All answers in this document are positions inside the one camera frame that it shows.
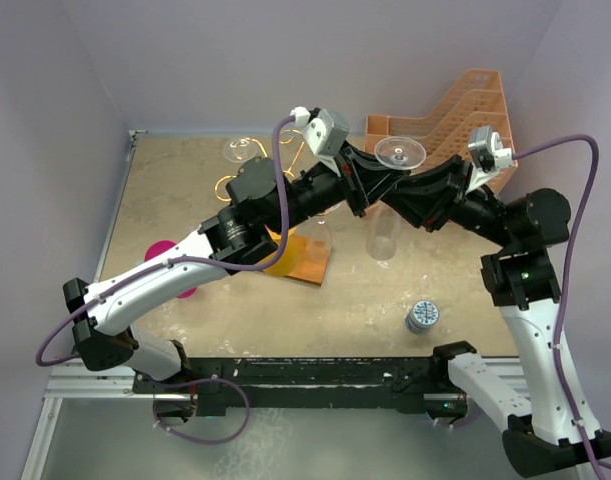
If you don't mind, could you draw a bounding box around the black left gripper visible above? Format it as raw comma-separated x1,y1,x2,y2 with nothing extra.
267,141,410,237

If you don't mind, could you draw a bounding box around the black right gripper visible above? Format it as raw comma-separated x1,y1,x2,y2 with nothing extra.
385,151,515,245

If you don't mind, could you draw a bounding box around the clear champagne flute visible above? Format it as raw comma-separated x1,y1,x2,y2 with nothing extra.
366,136,426,262

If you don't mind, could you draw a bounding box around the clear wine glass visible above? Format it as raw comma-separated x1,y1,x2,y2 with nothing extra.
222,137,261,164
307,215,332,262

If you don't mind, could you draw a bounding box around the yellow plastic goblet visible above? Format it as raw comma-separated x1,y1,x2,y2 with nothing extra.
263,236,299,277

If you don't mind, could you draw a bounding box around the clear wine glass front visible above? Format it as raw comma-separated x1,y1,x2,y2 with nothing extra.
222,137,261,164

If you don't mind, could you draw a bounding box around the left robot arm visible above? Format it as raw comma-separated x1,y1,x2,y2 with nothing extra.
63,143,411,392

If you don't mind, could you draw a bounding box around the gold wine glass rack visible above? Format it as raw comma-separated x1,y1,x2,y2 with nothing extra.
215,128,334,289

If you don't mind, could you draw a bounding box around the peach plastic file organizer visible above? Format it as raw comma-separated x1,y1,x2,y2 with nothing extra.
364,69,513,172

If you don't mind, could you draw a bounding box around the blue white patterned tin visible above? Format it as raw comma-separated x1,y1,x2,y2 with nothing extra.
405,300,440,334

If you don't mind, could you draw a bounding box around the pink plastic goblet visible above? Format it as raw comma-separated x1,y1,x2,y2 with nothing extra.
144,239,199,300

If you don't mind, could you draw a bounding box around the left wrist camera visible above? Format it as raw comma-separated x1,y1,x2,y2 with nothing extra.
290,106,349,176

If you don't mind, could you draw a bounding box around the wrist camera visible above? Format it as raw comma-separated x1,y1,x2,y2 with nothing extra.
466,125,515,194
290,106,349,176

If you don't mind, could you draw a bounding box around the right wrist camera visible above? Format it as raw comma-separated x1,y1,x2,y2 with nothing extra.
466,125,515,194

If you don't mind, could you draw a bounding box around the black base frame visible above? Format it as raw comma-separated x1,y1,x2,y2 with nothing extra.
133,357,469,419

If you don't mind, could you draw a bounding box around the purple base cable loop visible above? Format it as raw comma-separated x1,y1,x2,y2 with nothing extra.
153,375,253,444

